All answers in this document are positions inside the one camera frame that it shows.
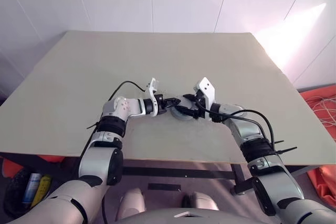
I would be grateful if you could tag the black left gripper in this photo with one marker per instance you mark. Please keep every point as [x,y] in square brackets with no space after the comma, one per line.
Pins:
[160,102]

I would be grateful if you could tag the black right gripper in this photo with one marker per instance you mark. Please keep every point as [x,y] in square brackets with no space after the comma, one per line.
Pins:
[201,106]

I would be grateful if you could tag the grey motor housing copper windings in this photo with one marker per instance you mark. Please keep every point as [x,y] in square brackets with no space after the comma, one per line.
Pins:
[181,116]

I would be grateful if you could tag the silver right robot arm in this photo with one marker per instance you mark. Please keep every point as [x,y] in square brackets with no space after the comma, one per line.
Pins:
[273,171]

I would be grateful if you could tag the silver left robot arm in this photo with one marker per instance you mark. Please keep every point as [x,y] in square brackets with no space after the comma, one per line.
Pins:
[97,161]

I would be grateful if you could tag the black tape strip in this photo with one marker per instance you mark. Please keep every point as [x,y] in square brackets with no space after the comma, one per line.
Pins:
[164,186]

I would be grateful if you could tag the beige right robot foot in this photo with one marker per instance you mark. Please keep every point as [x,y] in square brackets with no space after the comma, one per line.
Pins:
[203,201]

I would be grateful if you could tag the beige robot foot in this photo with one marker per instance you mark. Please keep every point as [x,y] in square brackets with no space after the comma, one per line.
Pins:
[203,201]
[134,203]

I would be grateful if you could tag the short black zip tie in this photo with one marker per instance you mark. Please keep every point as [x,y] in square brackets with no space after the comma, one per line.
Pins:
[278,142]

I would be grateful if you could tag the beige left robot foot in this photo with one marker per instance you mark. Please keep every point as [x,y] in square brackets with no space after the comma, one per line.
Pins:
[134,203]

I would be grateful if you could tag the long black zip tie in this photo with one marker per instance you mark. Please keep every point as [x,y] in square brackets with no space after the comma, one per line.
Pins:
[288,149]

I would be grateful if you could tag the grey robot torso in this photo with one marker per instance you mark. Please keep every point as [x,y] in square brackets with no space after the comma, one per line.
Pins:
[162,217]

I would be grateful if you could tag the small orange fabric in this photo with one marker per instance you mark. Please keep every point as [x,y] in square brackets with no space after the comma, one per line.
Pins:
[52,159]

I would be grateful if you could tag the large orange fabric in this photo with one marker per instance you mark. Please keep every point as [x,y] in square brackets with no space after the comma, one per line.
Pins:
[320,93]

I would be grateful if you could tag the white blue spray can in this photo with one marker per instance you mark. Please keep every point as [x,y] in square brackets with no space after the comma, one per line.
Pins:
[31,187]

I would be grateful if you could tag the black bag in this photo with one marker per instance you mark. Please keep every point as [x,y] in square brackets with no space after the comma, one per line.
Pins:
[14,190]

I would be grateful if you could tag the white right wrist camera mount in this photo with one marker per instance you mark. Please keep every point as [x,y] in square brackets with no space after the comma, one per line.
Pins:
[207,90]

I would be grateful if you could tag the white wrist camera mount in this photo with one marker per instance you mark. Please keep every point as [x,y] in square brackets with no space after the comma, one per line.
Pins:
[151,90]
[207,90]

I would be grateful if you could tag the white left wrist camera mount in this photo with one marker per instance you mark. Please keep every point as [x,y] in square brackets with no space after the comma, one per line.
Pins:
[151,90]

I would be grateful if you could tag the black metal table frame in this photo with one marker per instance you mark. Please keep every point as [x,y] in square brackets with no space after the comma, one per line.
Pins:
[170,172]

